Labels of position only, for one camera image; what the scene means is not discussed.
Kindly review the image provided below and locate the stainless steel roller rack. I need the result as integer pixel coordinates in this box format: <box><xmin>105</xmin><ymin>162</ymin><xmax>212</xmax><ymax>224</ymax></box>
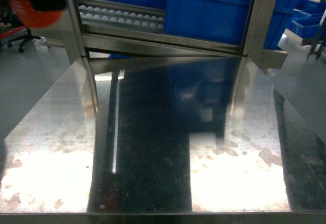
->
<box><xmin>28</xmin><ymin>0</ymin><xmax>288</xmax><ymax>70</ymax></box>

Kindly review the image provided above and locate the orange cylindrical capacitor 4680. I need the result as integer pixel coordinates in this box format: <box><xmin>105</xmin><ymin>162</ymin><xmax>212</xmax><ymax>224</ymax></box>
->
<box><xmin>8</xmin><ymin>0</ymin><xmax>62</xmax><ymax>29</ymax></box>

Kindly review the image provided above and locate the black office chair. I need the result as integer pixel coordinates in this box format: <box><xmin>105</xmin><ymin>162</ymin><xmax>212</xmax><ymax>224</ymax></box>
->
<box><xmin>1</xmin><ymin>6</ymin><xmax>42</xmax><ymax>52</ymax></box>

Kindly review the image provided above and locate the large blue plastic bin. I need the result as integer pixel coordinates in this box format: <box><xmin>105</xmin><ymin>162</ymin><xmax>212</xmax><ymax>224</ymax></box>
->
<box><xmin>164</xmin><ymin>0</ymin><xmax>251</xmax><ymax>45</ymax></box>

